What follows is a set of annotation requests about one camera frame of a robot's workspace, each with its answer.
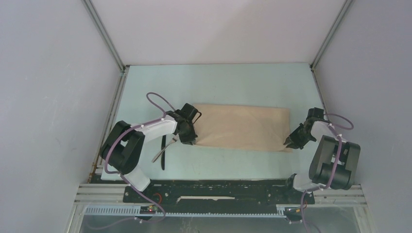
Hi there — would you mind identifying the beige cloth napkin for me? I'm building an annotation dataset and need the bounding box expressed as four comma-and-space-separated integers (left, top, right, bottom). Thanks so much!
194, 104, 292, 152

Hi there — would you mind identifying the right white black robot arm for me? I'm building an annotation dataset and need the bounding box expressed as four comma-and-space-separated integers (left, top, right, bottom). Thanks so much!
282, 117, 361, 203

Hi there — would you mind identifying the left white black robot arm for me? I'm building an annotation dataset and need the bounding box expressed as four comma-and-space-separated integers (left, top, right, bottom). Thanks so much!
99, 104, 201, 202

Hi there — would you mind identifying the silver fork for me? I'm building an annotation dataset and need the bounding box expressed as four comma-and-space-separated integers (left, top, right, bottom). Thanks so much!
152, 135, 179, 163

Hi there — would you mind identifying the black knife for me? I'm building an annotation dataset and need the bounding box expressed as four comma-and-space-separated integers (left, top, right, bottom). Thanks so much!
161, 135, 167, 170

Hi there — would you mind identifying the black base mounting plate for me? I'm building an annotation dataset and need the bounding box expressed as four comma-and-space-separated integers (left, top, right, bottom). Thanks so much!
123, 179, 315, 215

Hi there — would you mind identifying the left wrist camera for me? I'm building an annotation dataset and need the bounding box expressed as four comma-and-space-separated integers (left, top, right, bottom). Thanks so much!
180, 103, 202, 124

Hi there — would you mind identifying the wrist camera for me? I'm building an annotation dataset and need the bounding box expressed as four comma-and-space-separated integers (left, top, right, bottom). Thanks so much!
180, 103, 202, 124
307, 107, 325, 121

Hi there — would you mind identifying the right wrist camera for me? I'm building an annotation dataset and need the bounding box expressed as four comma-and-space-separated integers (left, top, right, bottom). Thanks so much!
307, 107, 325, 121

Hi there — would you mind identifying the white slotted cable duct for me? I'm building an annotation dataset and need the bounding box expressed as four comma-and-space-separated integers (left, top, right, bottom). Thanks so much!
84, 205, 287, 218

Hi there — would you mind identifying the aluminium frame rail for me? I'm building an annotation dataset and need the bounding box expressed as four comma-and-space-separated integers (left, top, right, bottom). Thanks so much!
74, 183, 367, 207

